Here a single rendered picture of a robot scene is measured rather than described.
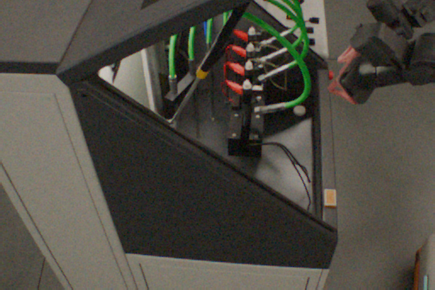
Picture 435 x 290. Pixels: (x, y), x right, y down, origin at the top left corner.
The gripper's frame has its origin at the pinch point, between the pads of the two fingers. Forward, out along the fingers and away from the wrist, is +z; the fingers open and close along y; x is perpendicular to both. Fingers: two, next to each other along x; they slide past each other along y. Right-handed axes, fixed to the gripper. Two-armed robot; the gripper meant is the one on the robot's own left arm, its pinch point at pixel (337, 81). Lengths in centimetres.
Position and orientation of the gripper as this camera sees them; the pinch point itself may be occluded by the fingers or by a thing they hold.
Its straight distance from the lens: 108.1
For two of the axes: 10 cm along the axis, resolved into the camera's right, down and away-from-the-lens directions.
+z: -4.3, 0.7, 9.0
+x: 6.6, 7.0, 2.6
